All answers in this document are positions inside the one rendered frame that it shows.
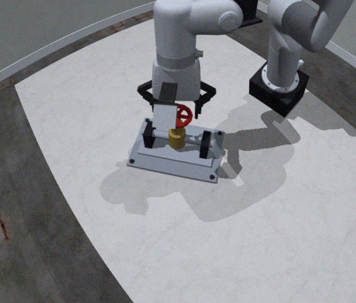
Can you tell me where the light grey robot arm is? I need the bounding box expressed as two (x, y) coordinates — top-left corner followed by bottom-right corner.
(152, 0), (354, 129)

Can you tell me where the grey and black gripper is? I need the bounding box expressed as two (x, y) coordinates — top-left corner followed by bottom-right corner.
(137, 56), (217, 119)

